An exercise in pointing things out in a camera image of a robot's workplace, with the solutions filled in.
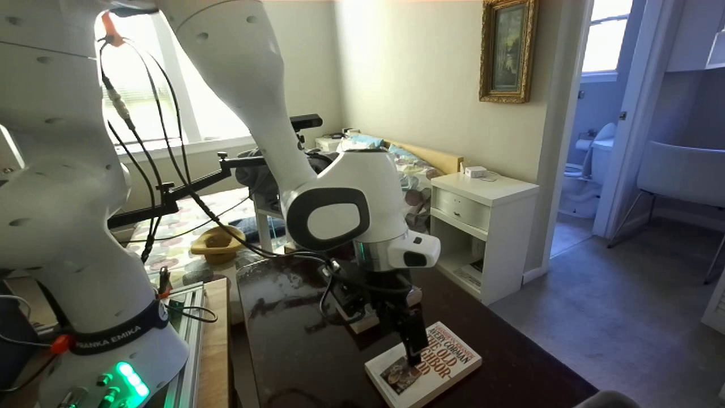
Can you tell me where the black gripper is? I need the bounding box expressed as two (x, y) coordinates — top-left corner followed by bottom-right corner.
(329, 260), (428, 367)

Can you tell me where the white paperback book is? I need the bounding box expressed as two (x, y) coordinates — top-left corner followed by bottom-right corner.
(365, 321), (483, 408)

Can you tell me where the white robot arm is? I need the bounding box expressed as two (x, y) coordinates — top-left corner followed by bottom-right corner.
(0, 0), (440, 408)

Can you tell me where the white nightstand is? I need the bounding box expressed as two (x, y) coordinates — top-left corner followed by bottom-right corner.
(430, 175), (536, 304)

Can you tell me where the bed with patterned cover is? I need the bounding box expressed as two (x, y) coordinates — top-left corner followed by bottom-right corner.
(315, 129), (463, 231)

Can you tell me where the wooden board base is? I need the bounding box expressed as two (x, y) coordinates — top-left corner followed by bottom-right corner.
(197, 279), (234, 408)

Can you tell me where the yellow bowl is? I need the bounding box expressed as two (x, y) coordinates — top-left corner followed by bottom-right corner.
(191, 226), (242, 265)

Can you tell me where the gold framed picture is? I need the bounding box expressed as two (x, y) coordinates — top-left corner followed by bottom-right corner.
(477, 0), (540, 104)

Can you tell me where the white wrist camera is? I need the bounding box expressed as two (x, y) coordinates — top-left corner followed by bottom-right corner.
(387, 231), (442, 268)

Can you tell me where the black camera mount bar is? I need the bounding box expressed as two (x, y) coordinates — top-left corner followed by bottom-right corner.
(107, 112), (327, 231)

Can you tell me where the aluminium rail frame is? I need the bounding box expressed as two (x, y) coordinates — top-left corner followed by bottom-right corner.
(161, 283), (203, 408)

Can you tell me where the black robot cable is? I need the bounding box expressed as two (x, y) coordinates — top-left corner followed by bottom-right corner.
(96, 36), (336, 268)

